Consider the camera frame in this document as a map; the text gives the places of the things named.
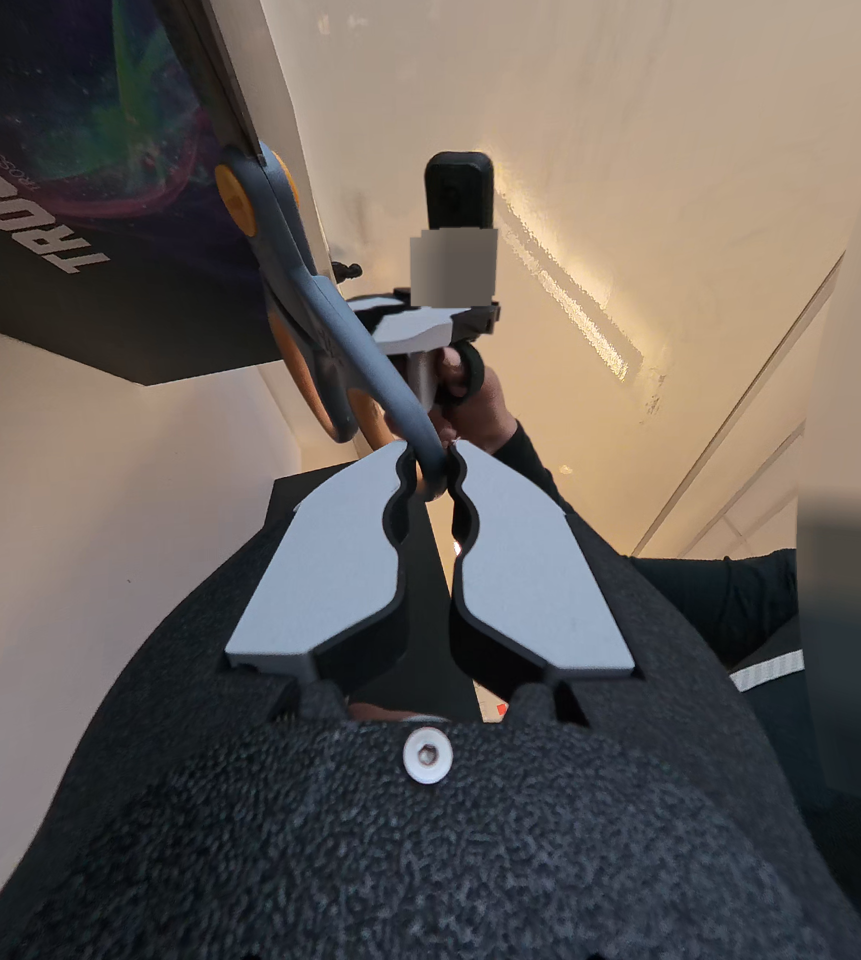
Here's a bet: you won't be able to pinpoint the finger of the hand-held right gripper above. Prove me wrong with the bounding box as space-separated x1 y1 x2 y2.
345 294 411 320
370 306 471 355

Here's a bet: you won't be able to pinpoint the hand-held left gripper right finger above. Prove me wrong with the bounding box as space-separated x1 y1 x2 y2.
445 441 636 682

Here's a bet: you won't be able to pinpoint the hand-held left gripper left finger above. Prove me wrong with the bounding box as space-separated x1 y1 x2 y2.
222 441 423 682

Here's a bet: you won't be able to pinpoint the grey orange scissors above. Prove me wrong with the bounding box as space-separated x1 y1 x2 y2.
214 141 453 502

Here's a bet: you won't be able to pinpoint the black board panel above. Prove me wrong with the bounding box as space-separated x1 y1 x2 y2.
0 0 304 387

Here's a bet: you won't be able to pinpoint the person's right forearm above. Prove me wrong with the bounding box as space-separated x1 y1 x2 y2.
490 420 801 670

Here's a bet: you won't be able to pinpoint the person's right hand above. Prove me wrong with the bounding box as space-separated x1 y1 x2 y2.
435 349 519 456

